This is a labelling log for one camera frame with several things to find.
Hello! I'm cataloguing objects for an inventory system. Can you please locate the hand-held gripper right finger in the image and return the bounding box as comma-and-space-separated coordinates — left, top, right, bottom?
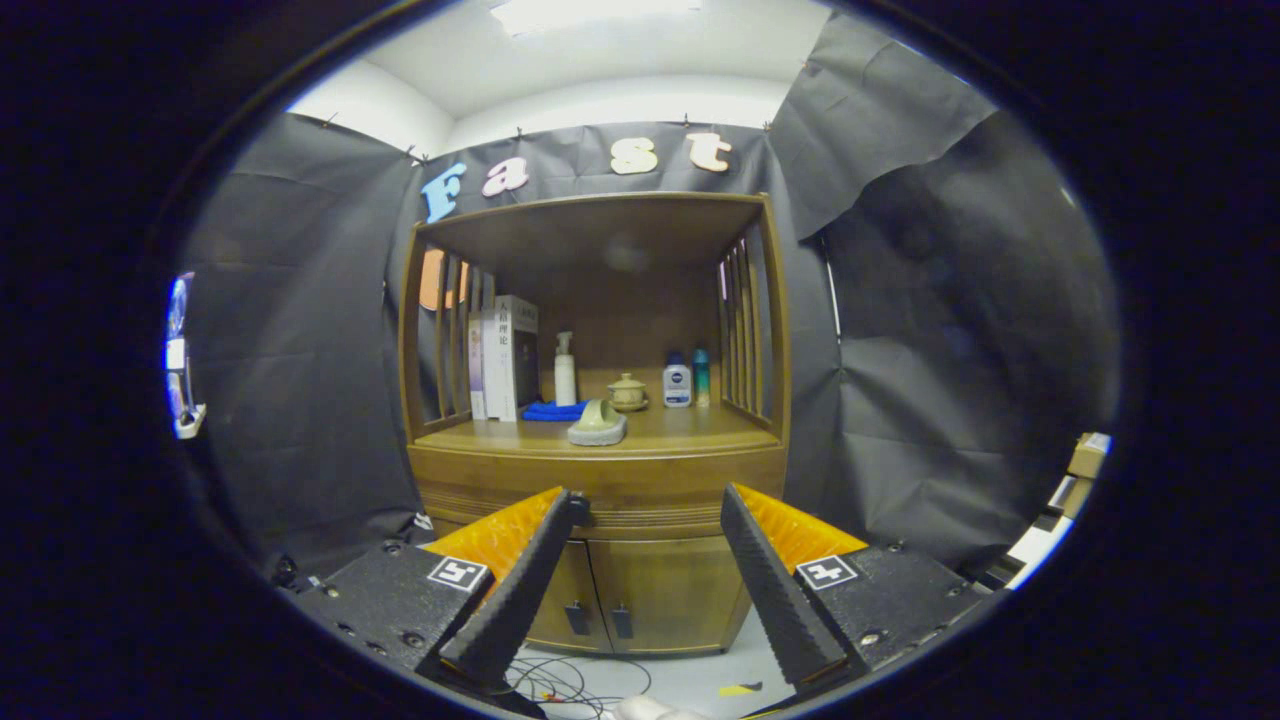
720, 483, 1001, 691

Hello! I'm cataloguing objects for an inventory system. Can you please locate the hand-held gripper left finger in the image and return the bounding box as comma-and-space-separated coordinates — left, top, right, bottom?
295, 487, 577, 691

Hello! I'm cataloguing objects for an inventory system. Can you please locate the brown wooden drawer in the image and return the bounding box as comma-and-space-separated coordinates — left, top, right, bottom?
410, 458, 789, 541

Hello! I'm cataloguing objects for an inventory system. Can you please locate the wooden cabinet door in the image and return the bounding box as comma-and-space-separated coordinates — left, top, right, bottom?
588, 538, 753, 656
525, 540, 613, 654

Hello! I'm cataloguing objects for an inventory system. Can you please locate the wooden countertop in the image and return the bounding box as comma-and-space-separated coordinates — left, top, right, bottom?
412, 400, 783, 463

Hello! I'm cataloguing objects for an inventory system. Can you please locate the brown wooden cabinet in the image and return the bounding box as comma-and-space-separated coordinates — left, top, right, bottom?
398, 192, 793, 656

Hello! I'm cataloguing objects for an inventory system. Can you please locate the thin pale purple book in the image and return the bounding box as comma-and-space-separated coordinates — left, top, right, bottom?
468, 315, 487, 420

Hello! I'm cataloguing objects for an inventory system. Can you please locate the thick white and black book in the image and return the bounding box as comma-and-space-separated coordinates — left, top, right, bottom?
483, 294, 541, 423

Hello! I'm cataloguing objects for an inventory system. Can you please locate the black electronic device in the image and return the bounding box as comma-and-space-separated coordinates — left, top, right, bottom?
272, 553, 331, 596

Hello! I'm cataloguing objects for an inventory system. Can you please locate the white flat panel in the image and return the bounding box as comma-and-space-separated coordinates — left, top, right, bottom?
1005, 515, 1076, 591

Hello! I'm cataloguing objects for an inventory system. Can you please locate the cardboard box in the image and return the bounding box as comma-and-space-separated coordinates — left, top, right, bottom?
1067, 432, 1111, 479

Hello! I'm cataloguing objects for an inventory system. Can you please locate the white and blue object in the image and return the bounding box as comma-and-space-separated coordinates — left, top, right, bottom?
165, 272, 208, 441

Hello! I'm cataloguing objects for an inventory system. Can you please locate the ceiling light panel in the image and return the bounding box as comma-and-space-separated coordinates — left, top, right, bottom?
490, 0, 703, 36

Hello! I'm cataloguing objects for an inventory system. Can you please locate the tangle of thin cables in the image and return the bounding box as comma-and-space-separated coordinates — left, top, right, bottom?
500, 655, 653, 719

